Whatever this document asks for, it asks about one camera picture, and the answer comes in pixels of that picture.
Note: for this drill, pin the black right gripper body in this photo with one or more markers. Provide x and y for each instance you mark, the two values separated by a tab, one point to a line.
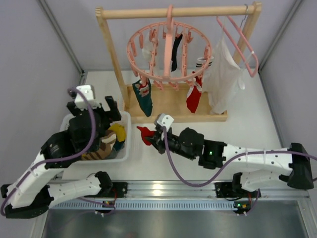
158	140

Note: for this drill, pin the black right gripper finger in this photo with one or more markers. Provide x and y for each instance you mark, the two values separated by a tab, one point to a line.
152	135
151	143

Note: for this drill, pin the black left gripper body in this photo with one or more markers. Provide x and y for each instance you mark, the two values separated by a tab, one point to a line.
98	109

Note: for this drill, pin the red santa sock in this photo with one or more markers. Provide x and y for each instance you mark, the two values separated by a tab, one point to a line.
145	133
194	94

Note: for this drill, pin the dark green christmas sock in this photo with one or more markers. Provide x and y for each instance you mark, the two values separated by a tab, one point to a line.
143	95

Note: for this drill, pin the pink round clip hanger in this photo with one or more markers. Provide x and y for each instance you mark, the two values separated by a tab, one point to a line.
158	69

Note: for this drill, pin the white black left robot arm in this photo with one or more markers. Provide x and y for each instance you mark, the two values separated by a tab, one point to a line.
32	194

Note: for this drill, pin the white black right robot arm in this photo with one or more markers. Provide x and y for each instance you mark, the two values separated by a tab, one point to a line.
253	168

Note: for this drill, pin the pink clothes hanger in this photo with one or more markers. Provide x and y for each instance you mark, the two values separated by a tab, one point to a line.
243	49

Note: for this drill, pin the brown striped sock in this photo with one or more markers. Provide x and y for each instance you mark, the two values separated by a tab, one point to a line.
106	149

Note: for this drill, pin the yellow sock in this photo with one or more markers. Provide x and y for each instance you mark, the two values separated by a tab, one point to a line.
119	130

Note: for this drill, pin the white plastic laundry basket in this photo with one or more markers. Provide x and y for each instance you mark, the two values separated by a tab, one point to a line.
115	146

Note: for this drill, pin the wooden clothes rack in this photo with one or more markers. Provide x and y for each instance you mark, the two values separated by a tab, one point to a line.
168	100

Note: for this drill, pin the white undershirt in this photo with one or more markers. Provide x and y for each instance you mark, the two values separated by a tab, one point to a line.
224	79

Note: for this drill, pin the white striped sock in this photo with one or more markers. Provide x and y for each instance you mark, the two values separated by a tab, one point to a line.
200	62

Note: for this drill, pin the white ankle sock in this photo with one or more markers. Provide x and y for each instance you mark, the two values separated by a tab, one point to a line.
147	49

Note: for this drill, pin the black sock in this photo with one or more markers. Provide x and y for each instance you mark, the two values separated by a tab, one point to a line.
174	52

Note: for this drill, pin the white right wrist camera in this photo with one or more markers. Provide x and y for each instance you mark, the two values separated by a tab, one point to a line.
163	120

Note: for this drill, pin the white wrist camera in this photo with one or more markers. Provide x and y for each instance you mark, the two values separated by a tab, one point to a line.
163	120
89	94

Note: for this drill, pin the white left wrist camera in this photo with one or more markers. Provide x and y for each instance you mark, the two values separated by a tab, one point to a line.
89	94

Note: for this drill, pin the aluminium mounting rail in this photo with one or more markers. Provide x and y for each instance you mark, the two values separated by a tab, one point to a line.
173	195

